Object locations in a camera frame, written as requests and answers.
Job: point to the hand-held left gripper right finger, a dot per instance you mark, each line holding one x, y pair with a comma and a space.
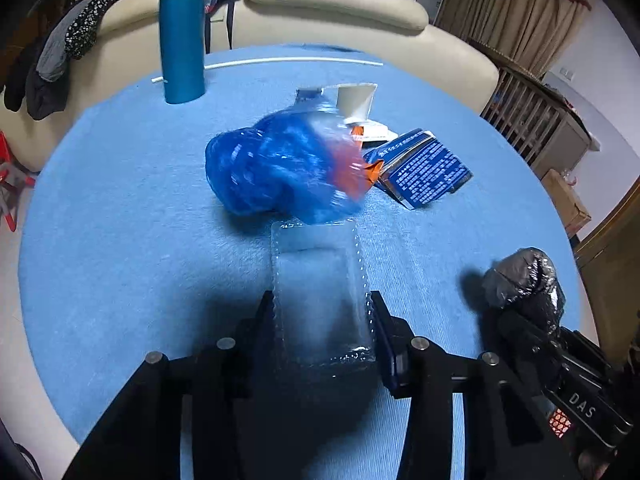
386, 342

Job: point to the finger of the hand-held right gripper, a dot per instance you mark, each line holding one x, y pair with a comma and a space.
525, 332

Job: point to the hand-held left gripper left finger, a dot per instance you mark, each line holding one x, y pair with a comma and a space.
262, 322

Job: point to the black plastic bag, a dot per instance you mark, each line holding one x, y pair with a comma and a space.
522, 275

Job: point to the clear plastic blister pack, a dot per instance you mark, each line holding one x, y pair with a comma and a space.
320, 300

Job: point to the blue plastic bag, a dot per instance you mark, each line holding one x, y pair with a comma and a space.
270, 165

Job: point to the orange packet bundle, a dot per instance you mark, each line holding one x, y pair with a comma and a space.
374, 172

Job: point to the blue printed box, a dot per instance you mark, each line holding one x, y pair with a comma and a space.
425, 170

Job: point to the golden wooden door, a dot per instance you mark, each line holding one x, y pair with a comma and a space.
612, 270

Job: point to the cardboard box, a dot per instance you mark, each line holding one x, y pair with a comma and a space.
565, 200

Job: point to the blue tablecloth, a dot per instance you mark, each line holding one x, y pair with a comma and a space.
125, 210

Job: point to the wooden crib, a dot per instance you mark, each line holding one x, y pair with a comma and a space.
530, 110

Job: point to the white card with clear blister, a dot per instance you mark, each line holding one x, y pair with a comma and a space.
356, 100

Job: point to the thin white rod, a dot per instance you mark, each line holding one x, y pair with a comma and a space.
260, 62

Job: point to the blue cylindrical bottle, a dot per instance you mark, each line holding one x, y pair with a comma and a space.
182, 50

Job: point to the red stool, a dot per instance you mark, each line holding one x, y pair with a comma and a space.
7, 175

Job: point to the dark cloth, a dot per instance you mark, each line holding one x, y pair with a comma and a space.
45, 95

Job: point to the beige curtain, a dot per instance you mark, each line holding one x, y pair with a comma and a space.
520, 5

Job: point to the grey cloth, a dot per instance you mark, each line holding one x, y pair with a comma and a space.
52, 60

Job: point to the white standing air conditioner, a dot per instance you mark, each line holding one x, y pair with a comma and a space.
429, 2

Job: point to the black spotted cloth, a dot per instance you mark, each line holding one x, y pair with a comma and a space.
85, 25

